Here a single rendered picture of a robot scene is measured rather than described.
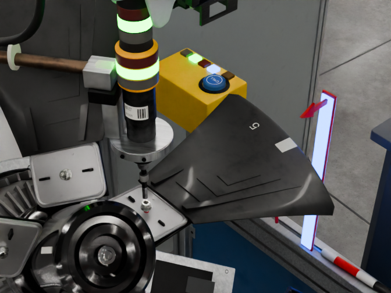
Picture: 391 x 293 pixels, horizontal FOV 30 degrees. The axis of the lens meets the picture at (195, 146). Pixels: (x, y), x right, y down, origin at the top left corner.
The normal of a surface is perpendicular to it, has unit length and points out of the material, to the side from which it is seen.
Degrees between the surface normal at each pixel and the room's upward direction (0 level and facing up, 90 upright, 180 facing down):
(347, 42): 0
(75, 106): 49
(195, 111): 90
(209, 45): 90
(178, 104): 90
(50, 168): 54
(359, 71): 0
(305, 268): 90
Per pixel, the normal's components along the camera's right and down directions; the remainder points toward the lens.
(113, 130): -0.21, 0.63
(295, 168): 0.36, -0.61
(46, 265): -0.84, 0.08
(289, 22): 0.68, 0.47
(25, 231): 0.28, 0.66
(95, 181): -0.30, 0.03
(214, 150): 0.12, -0.72
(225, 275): 0.52, -0.13
